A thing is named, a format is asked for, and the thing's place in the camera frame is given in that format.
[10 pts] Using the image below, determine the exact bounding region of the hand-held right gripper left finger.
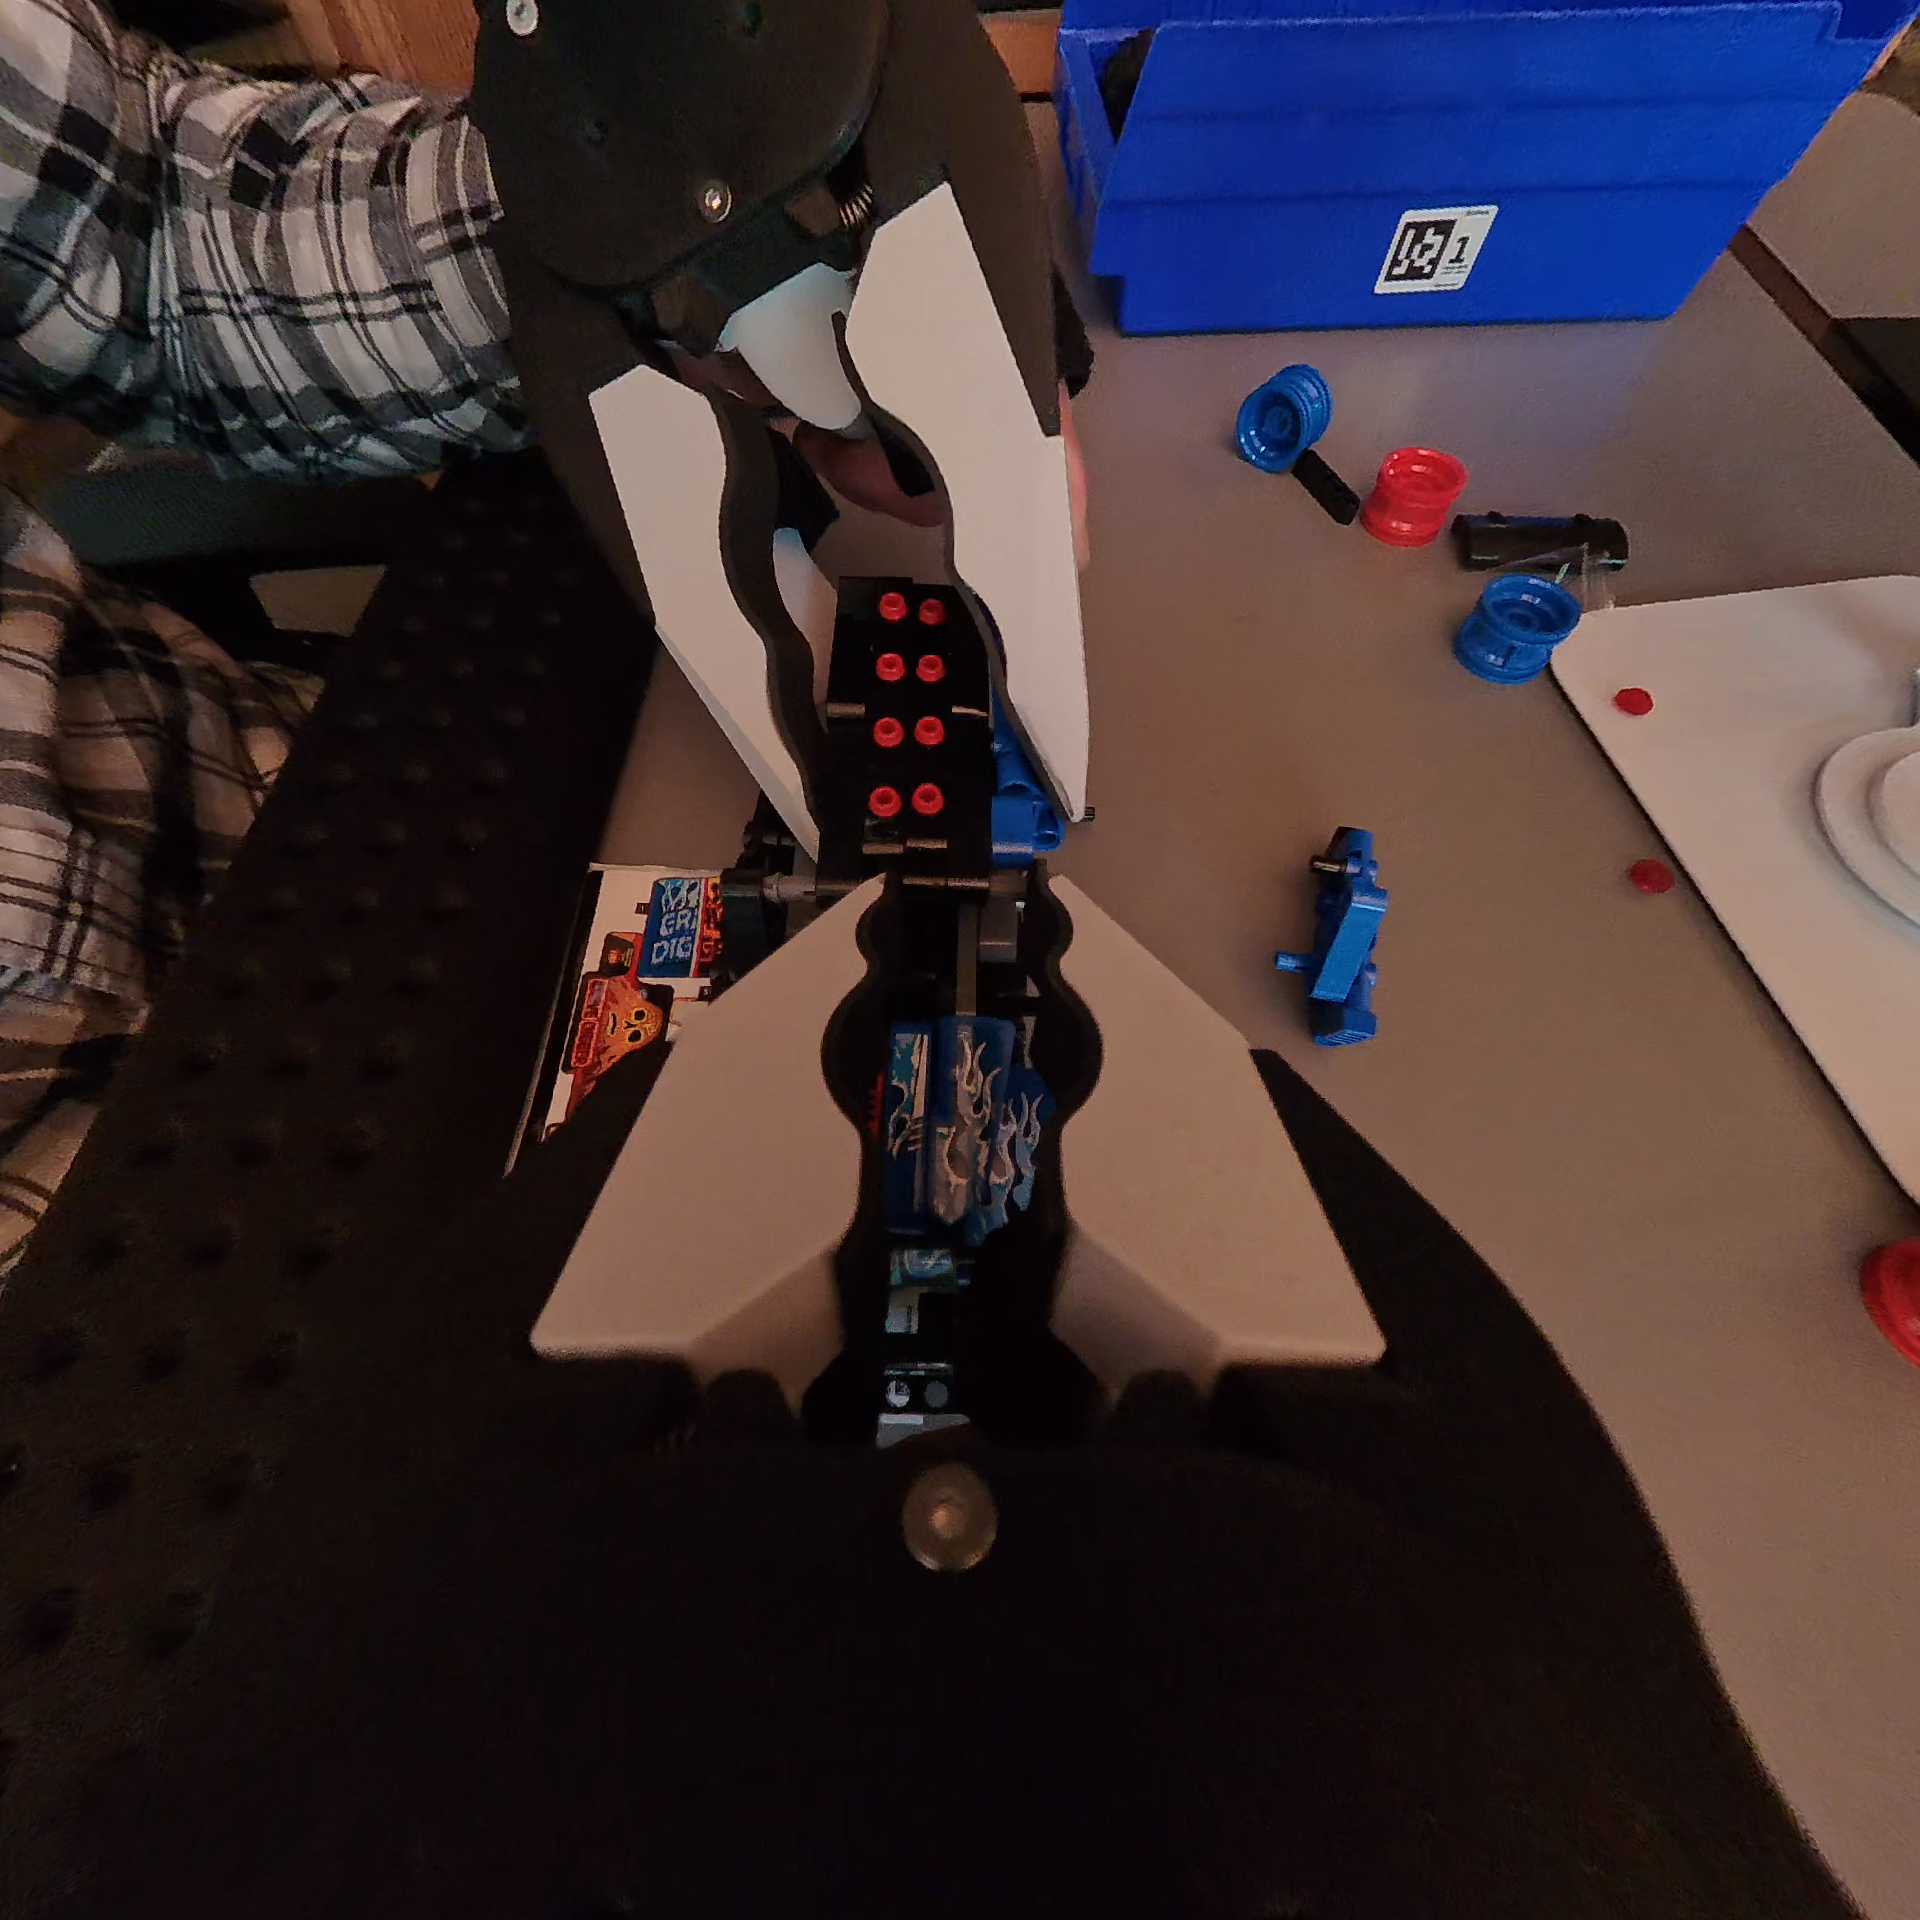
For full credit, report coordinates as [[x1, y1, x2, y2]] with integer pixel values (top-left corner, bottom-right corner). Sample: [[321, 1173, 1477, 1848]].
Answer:
[[527, 874, 890, 1413]]

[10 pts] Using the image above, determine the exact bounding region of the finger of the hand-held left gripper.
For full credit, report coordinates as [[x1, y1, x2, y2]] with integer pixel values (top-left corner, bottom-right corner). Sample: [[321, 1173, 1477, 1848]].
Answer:
[[585, 364, 846, 867], [829, 175, 1093, 826]]

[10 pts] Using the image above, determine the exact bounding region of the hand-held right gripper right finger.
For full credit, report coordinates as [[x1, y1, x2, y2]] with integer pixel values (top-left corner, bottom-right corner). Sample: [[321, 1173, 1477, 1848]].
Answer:
[[990, 874, 1389, 1445]]

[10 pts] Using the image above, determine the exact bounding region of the blue brick assembly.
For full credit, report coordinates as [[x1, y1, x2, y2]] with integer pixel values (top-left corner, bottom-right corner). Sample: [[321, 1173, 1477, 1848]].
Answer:
[[1273, 822, 1393, 1048]]

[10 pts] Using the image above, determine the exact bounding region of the black blue brick truck model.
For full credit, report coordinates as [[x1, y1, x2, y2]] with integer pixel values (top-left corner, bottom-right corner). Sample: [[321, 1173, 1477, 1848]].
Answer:
[[719, 575, 1105, 1448]]

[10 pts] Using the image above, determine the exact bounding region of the person's left forearm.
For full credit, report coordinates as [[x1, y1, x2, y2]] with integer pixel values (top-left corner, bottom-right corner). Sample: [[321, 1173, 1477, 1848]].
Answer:
[[0, 0, 534, 485]]

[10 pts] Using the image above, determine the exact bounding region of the sticker sheet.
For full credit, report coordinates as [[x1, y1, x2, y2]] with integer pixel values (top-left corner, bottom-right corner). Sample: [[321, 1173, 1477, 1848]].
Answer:
[[507, 862, 771, 1182]]

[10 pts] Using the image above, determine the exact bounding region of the blue wheel hub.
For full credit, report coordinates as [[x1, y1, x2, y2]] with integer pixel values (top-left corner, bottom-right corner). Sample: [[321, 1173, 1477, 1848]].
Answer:
[[1449, 571, 1583, 687], [1234, 364, 1334, 476]]

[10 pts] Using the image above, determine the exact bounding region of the black dotted mat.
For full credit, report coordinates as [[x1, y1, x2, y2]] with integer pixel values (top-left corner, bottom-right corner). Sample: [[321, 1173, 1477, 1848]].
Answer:
[[0, 442, 670, 1920]]

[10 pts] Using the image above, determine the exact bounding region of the red wheel hub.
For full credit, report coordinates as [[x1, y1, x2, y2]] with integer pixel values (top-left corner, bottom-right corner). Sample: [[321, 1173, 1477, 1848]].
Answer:
[[1858, 1237, 1920, 1365], [1359, 445, 1469, 548]]

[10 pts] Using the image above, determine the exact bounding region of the blue bin with tag label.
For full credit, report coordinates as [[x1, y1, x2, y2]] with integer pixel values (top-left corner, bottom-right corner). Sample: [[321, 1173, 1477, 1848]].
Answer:
[[1054, 0, 1905, 338]]

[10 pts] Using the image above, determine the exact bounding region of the black connector block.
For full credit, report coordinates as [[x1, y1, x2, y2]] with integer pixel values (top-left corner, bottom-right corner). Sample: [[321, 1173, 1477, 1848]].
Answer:
[[1449, 512, 1631, 575]]

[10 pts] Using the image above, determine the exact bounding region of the white book stand base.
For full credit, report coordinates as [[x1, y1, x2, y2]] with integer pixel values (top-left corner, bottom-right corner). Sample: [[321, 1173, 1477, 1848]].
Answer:
[[1547, 573, 1920, 1205]]

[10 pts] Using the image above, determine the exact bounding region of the person's plaid shirt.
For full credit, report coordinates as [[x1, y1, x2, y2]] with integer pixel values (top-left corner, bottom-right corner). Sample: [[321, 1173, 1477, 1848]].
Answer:
[[0, 480, 327, 1278]]

